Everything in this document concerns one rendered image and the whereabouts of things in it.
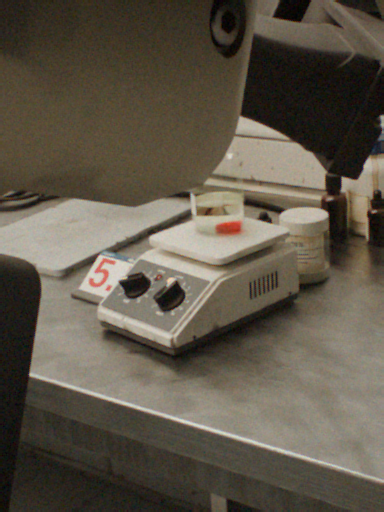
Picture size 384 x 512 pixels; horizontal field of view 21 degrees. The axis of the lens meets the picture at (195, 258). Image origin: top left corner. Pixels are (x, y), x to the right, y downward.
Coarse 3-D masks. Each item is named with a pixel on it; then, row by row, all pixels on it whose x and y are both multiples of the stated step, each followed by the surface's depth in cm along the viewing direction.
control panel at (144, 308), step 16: (128, 272) 120; (144, 272) 119; (160, 272) 117; (176, 272) 116; (160, 288) 115; (192, 288) 113; (112, 304) 117; (128, 304) 116; (144, 304) 115; (192, 304) 111; (144, 320) 113; (160, 320) 112; (176, 320) 111
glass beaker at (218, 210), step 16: (224, 160) 121; (240, 160) 119; (224, 176) 116; (240, 176) 118; (192, 192) 119; (208, 192) 117; (224, 192) 117; (240, 192) 118; (192, 208) 120; (208, 208) 118; (224, 208) 118; (240, 208) 119; (208, 224) 118; (224, 224) 118; (240, 224) 119
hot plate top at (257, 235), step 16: (192, 224) 124; (256, 224) 122; (272, 224) 122; (160, 240) 119; (176, 240) 119; (192, 240) 119; (208, 240) 118; (224, 240) 118; (240, 240) 118; (256, 240) 117; (272, 240) 118; (192, 256) 115; (208, 256) 114; (224, 256) 113; (240, 256) 115
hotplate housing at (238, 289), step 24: (168, 264) 118; (192, 264) 117; (240, 264) 116; (264, 264) 117; (288, 264) 120; (216, 288) 112; (240, 288) 115; (264, 288) 118; (288, 288) 121; (192, 312) 111; (216, 312) 113; (240, 312) 116; (264, 312) 119; (144, 336) 113; (168, 336) 110; (192, 336) 111
